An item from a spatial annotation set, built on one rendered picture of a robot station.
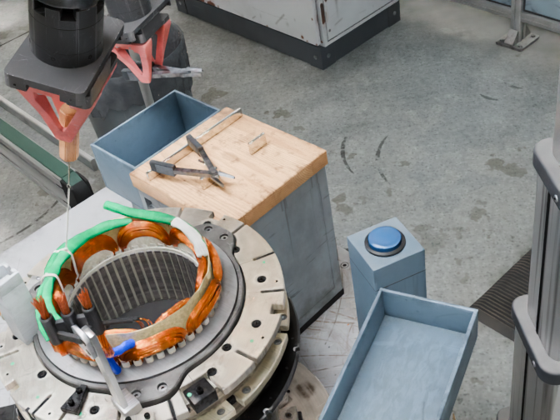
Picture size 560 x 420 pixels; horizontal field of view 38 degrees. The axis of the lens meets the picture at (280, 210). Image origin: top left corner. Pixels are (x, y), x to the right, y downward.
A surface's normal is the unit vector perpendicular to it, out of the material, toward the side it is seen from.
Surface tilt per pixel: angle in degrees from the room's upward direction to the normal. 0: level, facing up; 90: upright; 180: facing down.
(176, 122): 90
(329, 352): 0
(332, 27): 90
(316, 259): 90
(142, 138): 90
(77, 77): 21
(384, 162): 0
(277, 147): 0
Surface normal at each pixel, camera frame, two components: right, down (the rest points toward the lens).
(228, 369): -0.15, -0.75
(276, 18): -0.72, 0.52
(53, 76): 0.18, -0.65
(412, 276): 0.39, 0.56
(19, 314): 0.74, 0.35
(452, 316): -0.41, 0.64
